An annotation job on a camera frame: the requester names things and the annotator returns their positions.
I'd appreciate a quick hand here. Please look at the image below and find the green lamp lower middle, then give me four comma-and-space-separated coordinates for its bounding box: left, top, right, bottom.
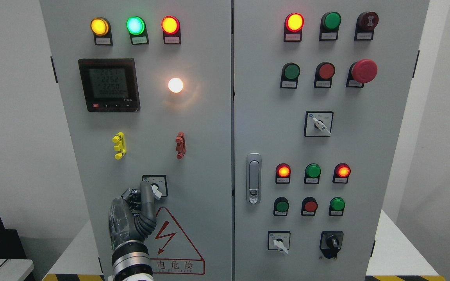
304, 163, 321, 184

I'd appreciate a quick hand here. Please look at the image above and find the red emergency stop mushroom button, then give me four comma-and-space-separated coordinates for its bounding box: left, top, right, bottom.
345, 59, 378, 88

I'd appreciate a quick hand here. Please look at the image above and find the white side table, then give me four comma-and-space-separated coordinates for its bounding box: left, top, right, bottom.
0, 259, 34, 281

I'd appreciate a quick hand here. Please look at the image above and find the red lit lamp lower right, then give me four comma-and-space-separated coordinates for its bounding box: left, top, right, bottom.
332, 162, 351, 184

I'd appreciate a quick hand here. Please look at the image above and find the grey right cabinet door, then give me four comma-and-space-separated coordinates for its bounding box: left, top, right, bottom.
233, 0, 429, 281

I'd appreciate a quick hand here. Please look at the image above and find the red electric hazard warning sticker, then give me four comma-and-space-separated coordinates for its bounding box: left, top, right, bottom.
145, 206, 205, 275

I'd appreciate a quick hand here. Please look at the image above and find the black digital power meter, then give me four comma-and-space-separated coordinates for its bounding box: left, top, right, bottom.
77, 58, 140, 112

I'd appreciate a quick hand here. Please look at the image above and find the red push button lower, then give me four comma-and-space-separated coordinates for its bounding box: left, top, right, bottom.
301, 196, 318, 216

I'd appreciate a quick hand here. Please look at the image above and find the yellow indicator lamp top left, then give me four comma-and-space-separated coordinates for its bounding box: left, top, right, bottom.
90, 17, 113, 46

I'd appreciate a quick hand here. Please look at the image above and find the black rotary selector switch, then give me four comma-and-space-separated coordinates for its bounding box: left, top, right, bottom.
319, 231, 344, 259

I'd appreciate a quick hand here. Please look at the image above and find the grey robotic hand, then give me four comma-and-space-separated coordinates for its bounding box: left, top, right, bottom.
109, 181, 157, 250

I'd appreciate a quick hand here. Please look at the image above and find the clear round light bulb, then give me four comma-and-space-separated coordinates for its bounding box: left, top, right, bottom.
168, 78, 184, 94

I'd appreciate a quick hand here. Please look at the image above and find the white rotary switch right lower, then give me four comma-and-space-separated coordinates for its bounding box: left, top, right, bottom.
268, 231, 291, 255

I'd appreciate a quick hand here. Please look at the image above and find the red lit lamp lower left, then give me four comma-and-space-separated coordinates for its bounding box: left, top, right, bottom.
275, 163, 291, 184

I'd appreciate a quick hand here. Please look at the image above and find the grey left cabinet door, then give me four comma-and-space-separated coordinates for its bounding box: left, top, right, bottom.
40, 0, 232, 281

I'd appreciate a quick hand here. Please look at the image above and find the green lamp right top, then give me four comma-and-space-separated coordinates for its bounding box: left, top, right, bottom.
319, 11, 342, 41

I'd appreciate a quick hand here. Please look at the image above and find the grey cabinet door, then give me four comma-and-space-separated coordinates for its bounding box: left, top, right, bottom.
233, 0, 429, 281
40, 0, 232, 281

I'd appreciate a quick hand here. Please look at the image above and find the green lit indicator lamp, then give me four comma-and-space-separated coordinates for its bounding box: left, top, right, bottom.
126, 16, 149, 46

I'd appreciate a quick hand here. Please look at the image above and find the green push button lower left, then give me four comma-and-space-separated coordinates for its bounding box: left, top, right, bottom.
273, 197, 289, 216

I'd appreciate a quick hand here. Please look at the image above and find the red lit lamp left door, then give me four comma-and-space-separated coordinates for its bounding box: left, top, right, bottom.
161, 16, 182, 44

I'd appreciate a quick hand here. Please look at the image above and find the yellow terminal clip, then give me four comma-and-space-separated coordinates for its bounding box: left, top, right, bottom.
111, 132, 127, 160

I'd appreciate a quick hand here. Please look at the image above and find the green push button upper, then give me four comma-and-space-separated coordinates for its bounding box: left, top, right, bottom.
280, 62, 301, 89

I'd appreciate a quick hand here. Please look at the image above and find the red push button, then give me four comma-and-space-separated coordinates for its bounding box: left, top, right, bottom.
301, 196, 318, 216
314, 62, 336, 88

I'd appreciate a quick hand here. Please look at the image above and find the white rotary switch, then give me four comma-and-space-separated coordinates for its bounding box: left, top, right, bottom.
268, 231, 291, 255
304, 111, 334, 137

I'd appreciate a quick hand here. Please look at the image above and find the red push button upper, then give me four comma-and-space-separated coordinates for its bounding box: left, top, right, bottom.
314, 62, 336, 88

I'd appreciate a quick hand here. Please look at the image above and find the white rotary switch right upper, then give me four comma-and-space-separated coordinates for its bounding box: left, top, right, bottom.
304, 111, 334, 137

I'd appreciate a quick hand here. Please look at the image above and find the red lit lamp right top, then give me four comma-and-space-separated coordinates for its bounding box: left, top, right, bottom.
284, 12, 305, 42

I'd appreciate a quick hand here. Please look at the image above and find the red lit lamp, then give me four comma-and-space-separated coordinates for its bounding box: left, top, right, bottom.
332, 162, 351, 184
284, 12, 305, 42
275, 163, 291, 184

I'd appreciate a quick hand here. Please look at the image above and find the green push button lower right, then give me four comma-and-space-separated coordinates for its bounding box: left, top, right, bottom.
328, 196, 346, 216

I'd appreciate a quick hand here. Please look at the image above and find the dark red buzzer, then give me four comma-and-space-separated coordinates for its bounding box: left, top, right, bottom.
354, 11, 379, 41

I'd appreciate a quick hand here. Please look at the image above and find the red terminal clip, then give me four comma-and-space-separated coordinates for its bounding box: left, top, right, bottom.
175, 132, 186, 160

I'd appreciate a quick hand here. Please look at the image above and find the white rotary switch door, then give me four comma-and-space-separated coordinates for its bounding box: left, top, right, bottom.
142, 174, 168, 200

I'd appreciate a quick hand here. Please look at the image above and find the silver door latch handle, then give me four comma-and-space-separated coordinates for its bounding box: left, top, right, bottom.
246, 153, 262, 205

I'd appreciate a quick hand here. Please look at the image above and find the green push button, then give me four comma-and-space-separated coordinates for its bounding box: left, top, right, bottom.
328, 196, 346, 216
273, 197, 289, 216
280, 62, 301, 89

